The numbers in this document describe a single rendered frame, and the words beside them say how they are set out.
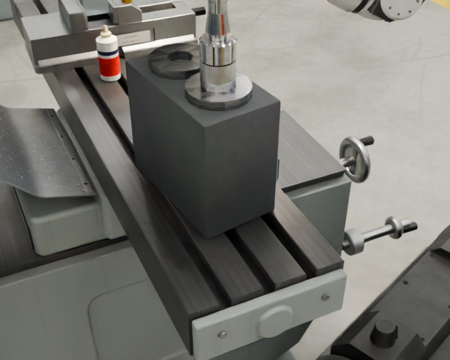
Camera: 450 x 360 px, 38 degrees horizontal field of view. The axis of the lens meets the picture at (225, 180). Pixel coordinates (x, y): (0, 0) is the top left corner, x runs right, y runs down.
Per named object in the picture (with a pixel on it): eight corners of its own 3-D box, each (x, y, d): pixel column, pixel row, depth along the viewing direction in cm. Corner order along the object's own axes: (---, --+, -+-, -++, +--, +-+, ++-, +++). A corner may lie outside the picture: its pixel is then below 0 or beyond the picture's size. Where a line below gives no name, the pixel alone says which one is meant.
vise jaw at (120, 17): (126, 0, 145) (124, -18, 142) (142, 21, 135) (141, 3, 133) (99, 4, 143) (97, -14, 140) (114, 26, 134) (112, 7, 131)
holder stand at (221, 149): (198, 141, 112) (194, 31, 100) (276, 210, 97) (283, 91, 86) (134, 164, 107) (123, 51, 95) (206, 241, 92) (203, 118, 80)
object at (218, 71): (206, 73, 89) (205, 35, 86) (240, 77, 88) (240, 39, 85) (195, 89, 85) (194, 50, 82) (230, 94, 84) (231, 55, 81)
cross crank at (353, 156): (353, 162, 170) (358, 123, 162) (380, 188, 161) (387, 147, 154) (299, 178, 164) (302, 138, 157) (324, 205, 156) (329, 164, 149)
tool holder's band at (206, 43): (205, 35, 86) (205, 28, 85) (240, 39, 85) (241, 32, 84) (194, 50, 82) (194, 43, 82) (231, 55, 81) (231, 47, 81)
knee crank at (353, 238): (407, 221, 165) (411, 203, 161) (422, 236, 160) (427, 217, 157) (332, 247, 157) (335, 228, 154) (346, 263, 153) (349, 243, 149)
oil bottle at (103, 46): (117, 71, 133) (111, 19, 126) (123, 79, 130) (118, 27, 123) (98, 75, 132) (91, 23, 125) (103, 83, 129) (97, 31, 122)
